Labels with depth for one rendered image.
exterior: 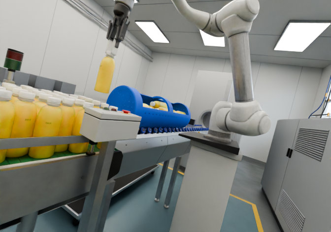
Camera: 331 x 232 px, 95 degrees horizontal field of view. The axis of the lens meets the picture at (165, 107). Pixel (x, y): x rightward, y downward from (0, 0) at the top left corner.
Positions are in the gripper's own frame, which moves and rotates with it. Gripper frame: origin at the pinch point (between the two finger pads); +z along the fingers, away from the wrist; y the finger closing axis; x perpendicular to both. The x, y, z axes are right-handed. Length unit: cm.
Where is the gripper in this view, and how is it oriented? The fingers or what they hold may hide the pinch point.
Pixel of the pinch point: (112, 48)
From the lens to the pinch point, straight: 85.9
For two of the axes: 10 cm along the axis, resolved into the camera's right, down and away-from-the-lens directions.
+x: -5.3, -1.2, -8.4
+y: -8.0, -2.5, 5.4
